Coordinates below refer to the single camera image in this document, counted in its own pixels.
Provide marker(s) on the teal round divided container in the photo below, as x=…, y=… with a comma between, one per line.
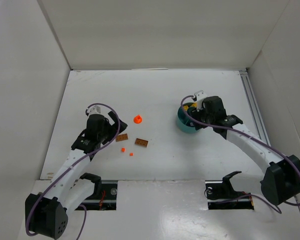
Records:
x=183, y=122

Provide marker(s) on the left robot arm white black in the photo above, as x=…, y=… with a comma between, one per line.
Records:
x=47, y=213

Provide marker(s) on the brown lego plate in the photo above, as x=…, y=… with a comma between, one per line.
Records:
x=122, y=137
x=141, y=142

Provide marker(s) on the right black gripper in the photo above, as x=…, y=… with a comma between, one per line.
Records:
x=193, y=115

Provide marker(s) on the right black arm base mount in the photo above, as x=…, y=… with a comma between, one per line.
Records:
x=221, y=195

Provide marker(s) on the orange cone lego piece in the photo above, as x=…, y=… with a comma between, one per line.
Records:
x=137, y=119

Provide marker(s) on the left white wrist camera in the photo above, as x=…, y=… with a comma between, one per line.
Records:
x=92, y=110

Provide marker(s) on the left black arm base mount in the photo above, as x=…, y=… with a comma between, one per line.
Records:
x=104, y=196

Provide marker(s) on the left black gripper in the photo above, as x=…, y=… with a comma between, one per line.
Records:
x=114, y=122

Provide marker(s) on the aluminium rail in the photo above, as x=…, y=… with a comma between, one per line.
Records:
x=254, y=108

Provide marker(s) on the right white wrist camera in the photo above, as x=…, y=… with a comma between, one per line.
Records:
x=198, y=98

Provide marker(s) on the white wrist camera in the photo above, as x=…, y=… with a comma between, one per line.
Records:
x=92, y=110
x=198, y=98

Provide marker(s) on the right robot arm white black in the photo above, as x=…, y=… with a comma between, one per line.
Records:
x=281, y=180

